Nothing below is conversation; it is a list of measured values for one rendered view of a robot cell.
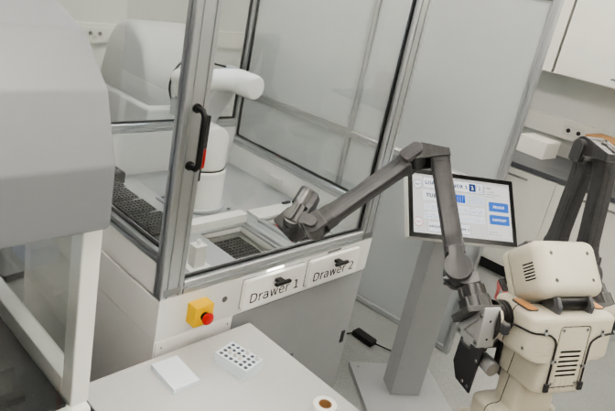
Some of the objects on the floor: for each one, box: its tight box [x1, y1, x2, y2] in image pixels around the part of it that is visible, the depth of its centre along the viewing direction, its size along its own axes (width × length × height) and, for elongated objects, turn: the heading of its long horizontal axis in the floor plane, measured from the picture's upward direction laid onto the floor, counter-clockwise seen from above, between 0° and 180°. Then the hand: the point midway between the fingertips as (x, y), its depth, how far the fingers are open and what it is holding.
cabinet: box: [90, 268, 363, 389], centre depth 260 cm, size 95×103×80 cm
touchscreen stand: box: [348, 241, 466, 411], centre depth 285 cm, size 50×45×102 cm
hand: (290, 232), depth 197 cm, fingers open, 3 cm apart
